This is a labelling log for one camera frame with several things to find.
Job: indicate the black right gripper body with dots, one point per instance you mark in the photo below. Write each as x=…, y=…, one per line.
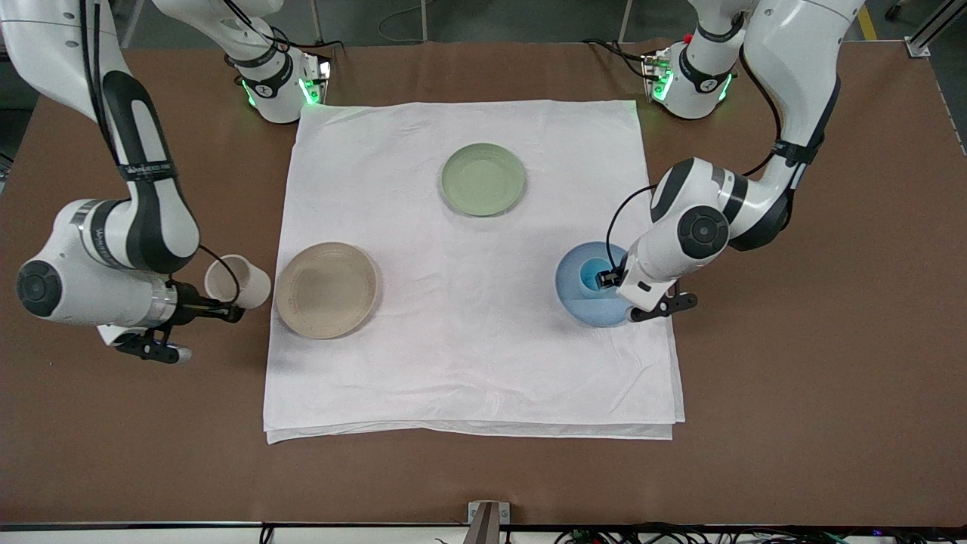
x=190, y=307

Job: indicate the blue cup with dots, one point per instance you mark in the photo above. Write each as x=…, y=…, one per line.
x=589, y=273

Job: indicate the white mug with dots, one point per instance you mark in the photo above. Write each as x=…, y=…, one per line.
x=253, y=283

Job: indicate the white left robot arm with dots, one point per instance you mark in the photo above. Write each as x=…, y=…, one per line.
x=793, y=45

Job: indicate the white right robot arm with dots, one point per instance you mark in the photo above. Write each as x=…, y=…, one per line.
x=68, y=45

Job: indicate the light blue plate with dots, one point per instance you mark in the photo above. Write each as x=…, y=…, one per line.
x=597, y=310

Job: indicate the beige gray plate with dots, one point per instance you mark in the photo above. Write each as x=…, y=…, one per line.
x=327, y=291

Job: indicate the pale green plate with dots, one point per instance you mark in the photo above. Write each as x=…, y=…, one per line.
x=483, y=180

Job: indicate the white cloth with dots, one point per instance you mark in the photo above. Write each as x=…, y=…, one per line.
x=468, y=340

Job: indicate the metal table bracket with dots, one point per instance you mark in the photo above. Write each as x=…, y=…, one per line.
x=487, y=521

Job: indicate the aluminium frame profile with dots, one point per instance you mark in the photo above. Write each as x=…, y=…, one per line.
x=937, y=29

